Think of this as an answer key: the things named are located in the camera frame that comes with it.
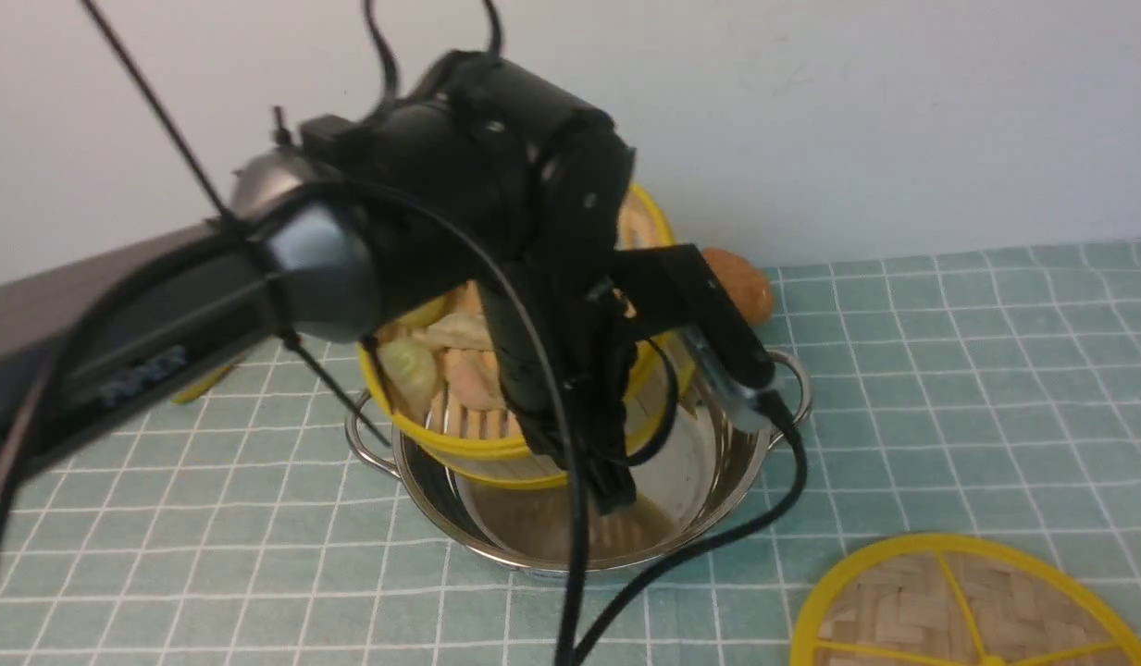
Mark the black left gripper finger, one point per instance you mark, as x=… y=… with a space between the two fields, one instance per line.
x=610 y=483

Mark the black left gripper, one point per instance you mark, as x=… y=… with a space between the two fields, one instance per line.
x=488 y=173

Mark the yellow-rimmed bamboo steamer basket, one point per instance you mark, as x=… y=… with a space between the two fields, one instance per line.
x=489 y=446

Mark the woven bamboo steamer lid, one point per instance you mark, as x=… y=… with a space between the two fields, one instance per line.
x=945 y=599

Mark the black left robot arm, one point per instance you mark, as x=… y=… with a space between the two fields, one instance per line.
x=85 y=348

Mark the stainless steel pot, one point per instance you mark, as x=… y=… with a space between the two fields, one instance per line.
x=701 y=475

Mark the pale cream dumpling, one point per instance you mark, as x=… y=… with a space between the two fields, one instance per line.
x=458 y=331

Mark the pink dumpling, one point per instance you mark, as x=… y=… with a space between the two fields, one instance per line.
x=472 y=377

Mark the green dumpling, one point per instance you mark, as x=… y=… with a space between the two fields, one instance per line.
x=412 y=375

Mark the brown potato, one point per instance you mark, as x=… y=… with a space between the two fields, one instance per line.
x=747 y=286

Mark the yellow plastic banana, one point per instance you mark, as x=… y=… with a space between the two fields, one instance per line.
x=202 y=386

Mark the green checkered tablecloth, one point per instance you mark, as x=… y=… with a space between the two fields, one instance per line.
x=994 y=393

